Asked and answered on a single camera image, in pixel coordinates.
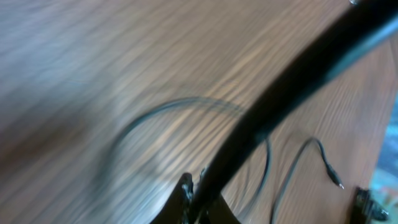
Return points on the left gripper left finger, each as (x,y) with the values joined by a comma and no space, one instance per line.
(175,208)

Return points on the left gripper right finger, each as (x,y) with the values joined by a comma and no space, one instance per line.
(219,213)

